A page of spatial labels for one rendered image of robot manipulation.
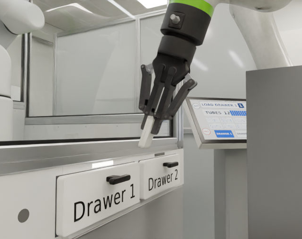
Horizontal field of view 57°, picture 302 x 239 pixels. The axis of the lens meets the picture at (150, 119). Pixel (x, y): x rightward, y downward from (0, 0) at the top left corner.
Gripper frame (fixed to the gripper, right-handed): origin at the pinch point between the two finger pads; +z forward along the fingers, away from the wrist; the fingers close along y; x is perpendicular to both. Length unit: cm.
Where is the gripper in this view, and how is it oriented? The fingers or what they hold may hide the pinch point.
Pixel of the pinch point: (148, 132)
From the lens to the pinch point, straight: 59.3
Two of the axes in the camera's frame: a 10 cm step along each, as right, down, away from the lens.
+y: 8.4, 3.3, -4.3
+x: 4.5, 0.5, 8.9
